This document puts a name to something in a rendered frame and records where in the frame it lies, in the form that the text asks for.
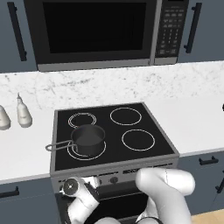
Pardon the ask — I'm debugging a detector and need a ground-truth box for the black and silver microwave oven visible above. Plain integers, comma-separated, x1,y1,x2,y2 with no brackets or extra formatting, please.
23,0,190,73

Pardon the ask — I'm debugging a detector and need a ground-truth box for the blue-grey wall cupboard door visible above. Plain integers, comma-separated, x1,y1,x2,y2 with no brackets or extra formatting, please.
177,0,224,64
0,0,39,74

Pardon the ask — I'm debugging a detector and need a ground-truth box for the black drawer handle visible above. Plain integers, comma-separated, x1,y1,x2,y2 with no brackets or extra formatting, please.
0,185,20,200
199,156,220,166

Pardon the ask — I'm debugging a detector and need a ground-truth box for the white rounded bottle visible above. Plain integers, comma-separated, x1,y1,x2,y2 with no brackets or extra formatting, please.
0,104,12,131

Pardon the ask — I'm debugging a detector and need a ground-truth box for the dark grey saucepan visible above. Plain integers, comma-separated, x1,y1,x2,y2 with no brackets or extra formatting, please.
45,123,107,157

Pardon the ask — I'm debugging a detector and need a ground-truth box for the white bottle with spout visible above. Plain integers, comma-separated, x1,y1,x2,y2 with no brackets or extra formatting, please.
16,93,34,129

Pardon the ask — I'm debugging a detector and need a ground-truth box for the blue-grey drawer front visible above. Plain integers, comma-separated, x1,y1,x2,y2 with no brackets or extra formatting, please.
177,150,224,176
0,176,60,224

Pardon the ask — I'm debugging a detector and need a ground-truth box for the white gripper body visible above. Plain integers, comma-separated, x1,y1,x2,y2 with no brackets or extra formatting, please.
81,175,102,189

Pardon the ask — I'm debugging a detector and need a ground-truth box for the black long cupboard handle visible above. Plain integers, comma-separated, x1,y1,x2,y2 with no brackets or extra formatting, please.
6,2,28,62
183,2,203,54

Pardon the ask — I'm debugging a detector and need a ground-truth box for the black and grey stove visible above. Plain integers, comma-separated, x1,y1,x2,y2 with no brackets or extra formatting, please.
49,101,180,224

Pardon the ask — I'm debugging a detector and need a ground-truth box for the black oven door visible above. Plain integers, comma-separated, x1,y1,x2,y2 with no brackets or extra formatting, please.
55,181,152,224

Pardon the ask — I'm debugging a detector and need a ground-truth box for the blue-grey base cupboard door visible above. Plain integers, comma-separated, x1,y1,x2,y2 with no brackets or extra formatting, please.
186,170,224,216

